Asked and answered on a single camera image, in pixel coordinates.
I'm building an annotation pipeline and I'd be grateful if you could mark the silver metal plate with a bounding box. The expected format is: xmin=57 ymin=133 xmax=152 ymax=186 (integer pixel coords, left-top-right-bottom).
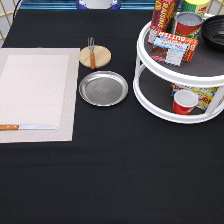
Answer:
xmin=79 ymin=71 xmax=128 ymax=106

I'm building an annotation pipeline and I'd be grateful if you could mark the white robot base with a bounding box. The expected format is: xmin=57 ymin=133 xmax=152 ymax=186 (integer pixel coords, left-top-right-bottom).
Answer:
xmin=76 ymin=0 xmax=121 ymax=9

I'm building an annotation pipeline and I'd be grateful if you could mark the round wooden coaster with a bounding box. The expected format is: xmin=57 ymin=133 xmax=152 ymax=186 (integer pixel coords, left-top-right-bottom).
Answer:
xmin=79 ymin=45 xmax=111 ymax=68

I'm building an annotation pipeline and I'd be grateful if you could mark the red plastic cup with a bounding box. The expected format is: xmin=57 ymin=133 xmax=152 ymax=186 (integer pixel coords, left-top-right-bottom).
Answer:
xmin=173 ymin=89 xmax=198 ymax=115

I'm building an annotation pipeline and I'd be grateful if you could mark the beige woven placemat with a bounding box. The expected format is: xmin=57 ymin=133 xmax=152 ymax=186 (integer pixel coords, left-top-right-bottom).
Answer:
xmin=0 ymin=48 xmax=79 ymax=143

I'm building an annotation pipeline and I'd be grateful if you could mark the white two-tier turntable rack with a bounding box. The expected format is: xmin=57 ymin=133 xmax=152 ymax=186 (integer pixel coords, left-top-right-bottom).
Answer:
xmin=133 ymin=22 xmax=224 ymax=124

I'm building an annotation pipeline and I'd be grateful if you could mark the small chocolate packet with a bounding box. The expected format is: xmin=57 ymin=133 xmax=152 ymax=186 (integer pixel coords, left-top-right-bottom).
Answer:
xmin=150 ymin=46 xmax=183 ymax=66

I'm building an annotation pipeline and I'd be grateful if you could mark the yellow box lower shelf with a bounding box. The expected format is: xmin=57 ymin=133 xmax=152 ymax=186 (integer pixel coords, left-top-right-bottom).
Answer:
xmin=171 ymin=83 xmax=218 ymax=110

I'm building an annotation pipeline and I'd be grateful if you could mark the orange butter box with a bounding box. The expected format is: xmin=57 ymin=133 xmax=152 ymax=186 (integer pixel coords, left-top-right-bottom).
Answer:
xmin=152 ymin=32 xmax=198 ymax=63

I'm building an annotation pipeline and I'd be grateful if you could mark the red raisins box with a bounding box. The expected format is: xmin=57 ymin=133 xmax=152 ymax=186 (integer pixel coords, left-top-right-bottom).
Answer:
xmin=148 ymin=0 xmax=175 ymax=44

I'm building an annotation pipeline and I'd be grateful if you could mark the red tin can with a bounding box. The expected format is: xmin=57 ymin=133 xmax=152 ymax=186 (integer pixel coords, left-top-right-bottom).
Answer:
xmin=174 ymin=11 xmax=203 ymax=38

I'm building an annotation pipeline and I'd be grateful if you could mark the black bowl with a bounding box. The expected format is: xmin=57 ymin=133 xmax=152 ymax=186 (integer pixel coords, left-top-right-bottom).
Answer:
xmin=201 ymin=15 xmax=224 ymax=52

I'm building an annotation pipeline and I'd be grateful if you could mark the yellow green canister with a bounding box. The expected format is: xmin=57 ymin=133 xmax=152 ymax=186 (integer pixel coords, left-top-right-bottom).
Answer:
xmin=181 ymin=0 xmax=210 ymax=16

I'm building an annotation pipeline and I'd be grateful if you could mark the wooden handled knife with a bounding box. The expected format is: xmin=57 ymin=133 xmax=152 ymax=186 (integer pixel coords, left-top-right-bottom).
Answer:
xmin=0 ymin=124 xmax=57 ymax=131

